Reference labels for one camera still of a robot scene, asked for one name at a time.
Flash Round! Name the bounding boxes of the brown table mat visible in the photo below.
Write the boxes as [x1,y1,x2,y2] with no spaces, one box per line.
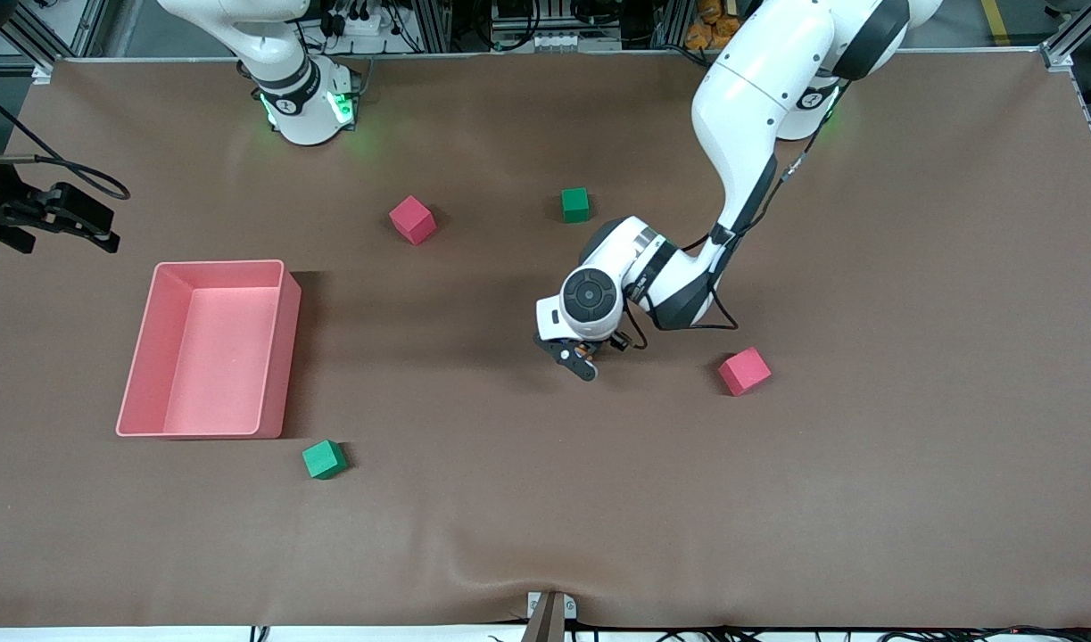
[0,49,1091,630]

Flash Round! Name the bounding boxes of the white power strip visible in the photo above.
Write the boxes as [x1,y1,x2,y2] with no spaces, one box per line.
[329,9,396,38]

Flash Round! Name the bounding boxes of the aluminium frame post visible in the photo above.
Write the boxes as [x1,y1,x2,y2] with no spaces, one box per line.
[1040,0,1091,74]
[0,0,111,83]

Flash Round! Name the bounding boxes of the white slotted terminal strip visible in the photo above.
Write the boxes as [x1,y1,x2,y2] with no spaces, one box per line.
[532,32,623,51]

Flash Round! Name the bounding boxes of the pink plastic tray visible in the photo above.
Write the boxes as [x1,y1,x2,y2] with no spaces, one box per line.
[115,259,302,440]

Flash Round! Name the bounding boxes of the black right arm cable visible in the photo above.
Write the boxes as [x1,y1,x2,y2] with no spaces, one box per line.
[0,85,131,200]

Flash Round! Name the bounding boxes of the orange snack bags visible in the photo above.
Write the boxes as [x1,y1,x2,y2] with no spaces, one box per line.
[685,0,744,51]

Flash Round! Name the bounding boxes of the grey metal bracket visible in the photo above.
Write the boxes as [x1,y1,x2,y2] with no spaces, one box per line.
[526,591,578,621]

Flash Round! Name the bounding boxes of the brown camera strut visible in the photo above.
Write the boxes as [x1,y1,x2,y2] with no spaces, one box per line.
[520,593,566,642]

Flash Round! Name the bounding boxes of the pink foam cube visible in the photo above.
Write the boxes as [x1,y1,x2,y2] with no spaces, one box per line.
[389,195,438,246]
[718,346,773,397]

